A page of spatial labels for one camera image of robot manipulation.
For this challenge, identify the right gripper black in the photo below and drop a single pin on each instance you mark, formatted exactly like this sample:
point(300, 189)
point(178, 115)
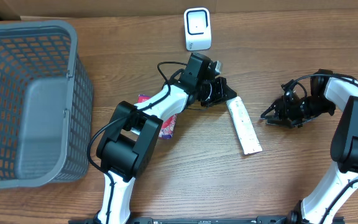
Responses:
point(283, 112)

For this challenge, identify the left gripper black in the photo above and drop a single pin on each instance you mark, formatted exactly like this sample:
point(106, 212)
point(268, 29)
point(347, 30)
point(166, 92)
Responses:
point(223, 90)

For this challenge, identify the white tube pouch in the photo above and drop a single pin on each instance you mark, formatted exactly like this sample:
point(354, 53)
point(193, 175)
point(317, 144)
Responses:
point(243, 126)

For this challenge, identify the red purple snack pack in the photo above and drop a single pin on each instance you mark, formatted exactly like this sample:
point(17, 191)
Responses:
point(168, 126)

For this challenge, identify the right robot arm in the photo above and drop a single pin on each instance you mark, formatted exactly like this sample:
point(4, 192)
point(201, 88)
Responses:
point(329, 91)

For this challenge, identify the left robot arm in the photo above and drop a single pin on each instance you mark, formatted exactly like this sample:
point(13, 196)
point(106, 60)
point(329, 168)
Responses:
point(128, 141)

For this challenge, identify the white barcode scanner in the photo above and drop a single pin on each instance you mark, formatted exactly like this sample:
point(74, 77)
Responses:
point(197, 26)

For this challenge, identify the grey plastic shopping basket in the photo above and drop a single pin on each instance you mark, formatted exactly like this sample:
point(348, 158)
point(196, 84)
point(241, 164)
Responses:
point(46, 100)

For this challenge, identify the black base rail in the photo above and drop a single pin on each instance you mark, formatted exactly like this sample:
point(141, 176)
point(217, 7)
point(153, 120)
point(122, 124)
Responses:
point(258, 220)

